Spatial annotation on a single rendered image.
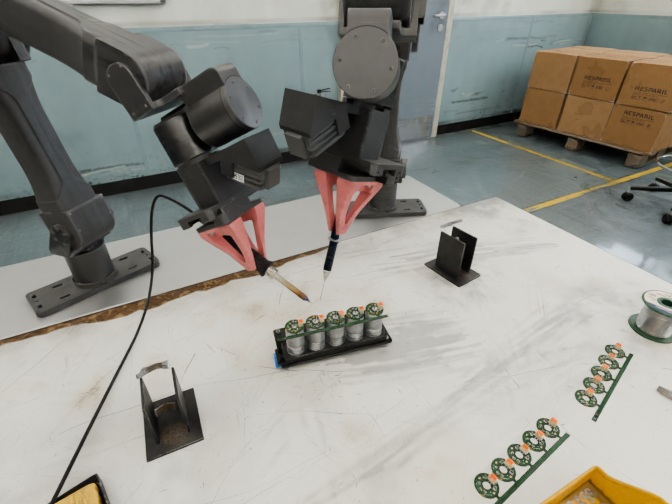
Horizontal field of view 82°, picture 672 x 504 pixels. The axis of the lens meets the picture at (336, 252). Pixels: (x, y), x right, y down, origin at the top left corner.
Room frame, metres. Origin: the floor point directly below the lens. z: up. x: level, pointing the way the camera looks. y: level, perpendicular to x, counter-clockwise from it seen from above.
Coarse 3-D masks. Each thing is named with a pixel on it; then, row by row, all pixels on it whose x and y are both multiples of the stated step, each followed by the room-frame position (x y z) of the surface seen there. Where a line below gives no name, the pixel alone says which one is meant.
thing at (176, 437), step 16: (144, 368) 0.29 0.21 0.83; (160, 368) 0.29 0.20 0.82; (144, 384) 0.28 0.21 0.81; (176, 384) 0.27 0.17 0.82; (144, 400) 0.25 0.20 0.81; (160, 400) 0.30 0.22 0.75; (176, 400) 0.30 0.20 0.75; (192, 400) 0.30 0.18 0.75; (144, 416) 0.24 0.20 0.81; (160, 416) 0.28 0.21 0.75; (176, 416) 0.28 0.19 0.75; (192, 416) 0.28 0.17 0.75; (144, 432) 0.26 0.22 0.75; (160, 432) 0.26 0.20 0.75; (176, 432) 0.26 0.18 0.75; (192, 432) 0.26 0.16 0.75; (160, 448) 0.24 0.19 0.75; (176, 448) 0.24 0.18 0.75
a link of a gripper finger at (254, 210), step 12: (228, 204) 0.41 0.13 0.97; (240, 204) 0.42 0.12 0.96; (252, 204) 0.44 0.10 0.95; (216, 216) 0.40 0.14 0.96; (228, 216) 0.40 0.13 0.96; (240, 216) 0.45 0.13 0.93; (252, 216) 0.44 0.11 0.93; (264, 216) 0.45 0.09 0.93; (264, 228) 0.44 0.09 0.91; (264, 240) 0.44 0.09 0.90; (264, 252) 0.43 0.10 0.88
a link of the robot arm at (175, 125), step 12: (180, 108) 0.46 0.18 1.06; (168, 120) 0.44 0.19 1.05; (180, 120) 0.44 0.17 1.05; (156, 132) 0.44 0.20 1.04; (168, 132) 0.44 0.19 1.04; (180, 132) 0.44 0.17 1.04; (192, 132) 0.44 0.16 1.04; (168, 144) 0.44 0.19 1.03; (180, 144) 0.43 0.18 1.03; (192, 144) 0.44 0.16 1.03; (204, 144) 0.44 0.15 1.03; (168, 156) 0.45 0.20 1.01; (180, 156) 0.43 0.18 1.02; (192, 156) 0.43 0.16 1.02
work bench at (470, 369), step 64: (320, 256) 0.62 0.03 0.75; (384, 256) 0.62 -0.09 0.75; (512, 256) 0.62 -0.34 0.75; (576, 256) 0.62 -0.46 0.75; (128, 320) 0.44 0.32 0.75; (192, 320) 0.44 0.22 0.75; (256, 320) 0.44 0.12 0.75; (384, 320) 0.44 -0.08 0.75; (448, 320) 0.44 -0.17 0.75; (512, 320) 0.44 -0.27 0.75; (576, 320) 0.44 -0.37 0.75; (0, 384) 0.32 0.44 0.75; (64, 384) 0.32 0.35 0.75; (128, 384) 0.32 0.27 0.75; (192, 384) 0.32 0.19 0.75; (256, 384) 0.32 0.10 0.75; (320, 384) 0.32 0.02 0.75; (384, 384) 0.32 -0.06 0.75; (448, 384) 0.32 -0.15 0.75; (512, 384) 0.32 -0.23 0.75; (576, 384) 0.32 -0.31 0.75; (640, 384) 0.32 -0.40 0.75; (0, 448) 0.24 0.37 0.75; (64, 448) 0.24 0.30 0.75; (128, 448) 0.24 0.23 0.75; (192, 448) 0.24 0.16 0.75; (256, 448) 0.24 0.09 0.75; (320, 448) 0.24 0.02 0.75; (384, 448) 0.24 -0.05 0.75; (448, 448) 0.24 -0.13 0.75; (512, 448) 0.24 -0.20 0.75; (576, 448) 0.24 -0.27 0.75; (640, 448) 0.24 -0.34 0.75
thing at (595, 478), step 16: (576, 480) 0.19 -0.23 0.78; (592, 480) 0.20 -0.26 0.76; (608, 480) 0.19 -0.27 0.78; (560, 496) 0.18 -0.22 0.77; (576, 496) 0.19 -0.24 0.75; (592, 496) 0.19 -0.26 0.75; (608, 496) 0.18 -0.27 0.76; (624, 496) 0.18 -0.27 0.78; (640, 496) 0.17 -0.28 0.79; (656, 496) 0.16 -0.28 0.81
